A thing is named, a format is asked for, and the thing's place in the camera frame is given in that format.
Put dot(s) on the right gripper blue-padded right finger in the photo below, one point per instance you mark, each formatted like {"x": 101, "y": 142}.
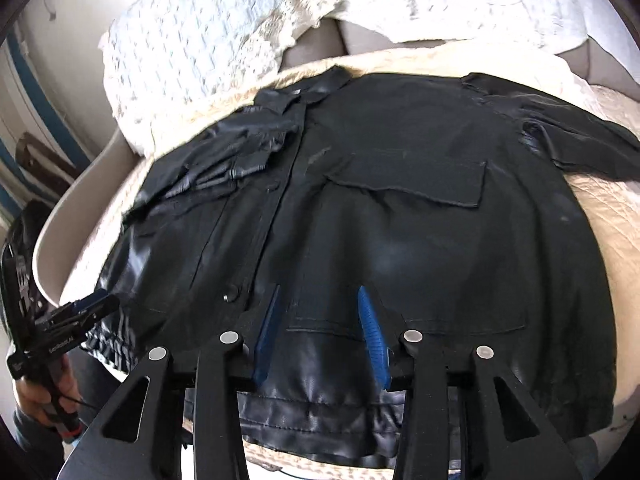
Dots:
{"x": 373, "y": 336}

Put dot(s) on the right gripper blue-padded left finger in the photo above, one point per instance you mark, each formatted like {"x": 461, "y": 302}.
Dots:
{"x": 264, "y": 345}

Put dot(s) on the black leather jacket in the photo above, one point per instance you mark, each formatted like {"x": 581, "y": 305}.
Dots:
{"x": 446, "y": 195}

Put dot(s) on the person's left hand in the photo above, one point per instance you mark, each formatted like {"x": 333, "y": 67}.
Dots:
{"x": 31, "y": 398}

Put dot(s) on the grey upholstered headboard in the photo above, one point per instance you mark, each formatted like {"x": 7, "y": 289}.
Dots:
{"x": 334, "y": 38}

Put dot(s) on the white lace pillow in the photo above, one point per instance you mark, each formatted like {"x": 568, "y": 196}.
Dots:
{"x": 165, "y": 59}

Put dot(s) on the white embossed pillow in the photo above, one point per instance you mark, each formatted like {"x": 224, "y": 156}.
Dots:
{"x": 552, "y": 25}

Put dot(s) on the beige bed frame edge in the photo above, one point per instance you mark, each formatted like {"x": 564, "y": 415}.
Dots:
{"x": 76, "y": 214}

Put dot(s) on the brown wooden object by wall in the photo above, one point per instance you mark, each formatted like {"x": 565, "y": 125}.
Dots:
{"x": 45, "y": 165}

